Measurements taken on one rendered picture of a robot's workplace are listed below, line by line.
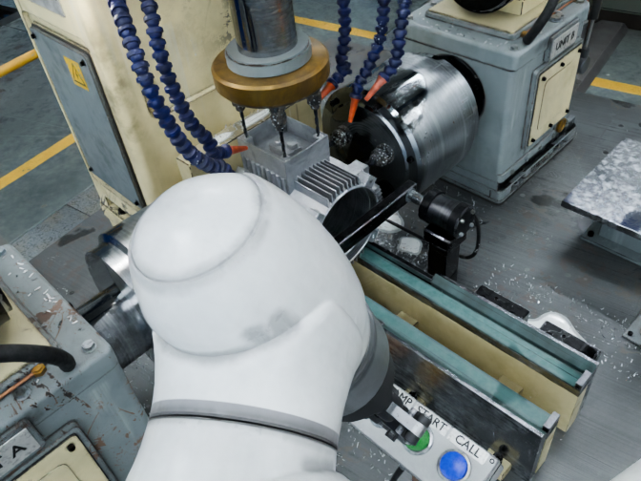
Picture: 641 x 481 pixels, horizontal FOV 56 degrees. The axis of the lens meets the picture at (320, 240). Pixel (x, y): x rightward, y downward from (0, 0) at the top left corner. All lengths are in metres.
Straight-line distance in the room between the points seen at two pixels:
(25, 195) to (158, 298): 2.98
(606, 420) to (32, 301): 0.87
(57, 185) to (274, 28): 2.43
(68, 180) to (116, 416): 2.47
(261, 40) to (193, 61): 0.24
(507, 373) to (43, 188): 2.61
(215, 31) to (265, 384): 0.90
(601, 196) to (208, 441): 1.09
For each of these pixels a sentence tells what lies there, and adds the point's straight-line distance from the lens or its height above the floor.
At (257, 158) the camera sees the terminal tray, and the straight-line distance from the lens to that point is 1.03.
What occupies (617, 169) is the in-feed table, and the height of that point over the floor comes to 0.92.
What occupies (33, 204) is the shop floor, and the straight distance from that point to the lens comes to 3.17.
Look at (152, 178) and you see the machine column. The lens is 1.14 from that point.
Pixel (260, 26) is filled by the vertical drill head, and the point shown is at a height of 1.36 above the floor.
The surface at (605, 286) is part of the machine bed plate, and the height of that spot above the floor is 0.80.
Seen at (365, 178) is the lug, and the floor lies 1.09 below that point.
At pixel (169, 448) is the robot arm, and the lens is 0.30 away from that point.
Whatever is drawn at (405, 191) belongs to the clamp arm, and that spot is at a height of 1.03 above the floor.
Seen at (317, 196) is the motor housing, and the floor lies 1.10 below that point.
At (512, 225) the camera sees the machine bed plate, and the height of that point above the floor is 0.80.
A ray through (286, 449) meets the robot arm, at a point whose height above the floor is 1.45.
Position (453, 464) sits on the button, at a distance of 0.71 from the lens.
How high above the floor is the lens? 1.71
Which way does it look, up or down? 43 degrees down
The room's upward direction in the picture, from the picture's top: 7 degrees counter-clockwise
